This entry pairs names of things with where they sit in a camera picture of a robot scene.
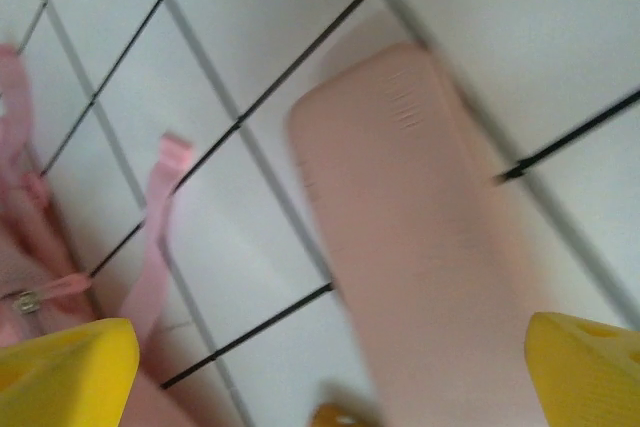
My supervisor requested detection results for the beige pencil case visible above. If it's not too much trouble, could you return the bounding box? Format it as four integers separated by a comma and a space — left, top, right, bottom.
287, 41, 551, 427

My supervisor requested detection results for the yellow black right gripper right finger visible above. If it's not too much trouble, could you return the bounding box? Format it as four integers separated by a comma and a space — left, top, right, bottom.
522, 311, 640, 427

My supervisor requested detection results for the pink backpack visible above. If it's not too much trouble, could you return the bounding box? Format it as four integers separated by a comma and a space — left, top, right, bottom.
0, 41, 196, 427

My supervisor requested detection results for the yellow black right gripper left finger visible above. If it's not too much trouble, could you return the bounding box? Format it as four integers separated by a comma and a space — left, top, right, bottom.
0, 318, 140, 427

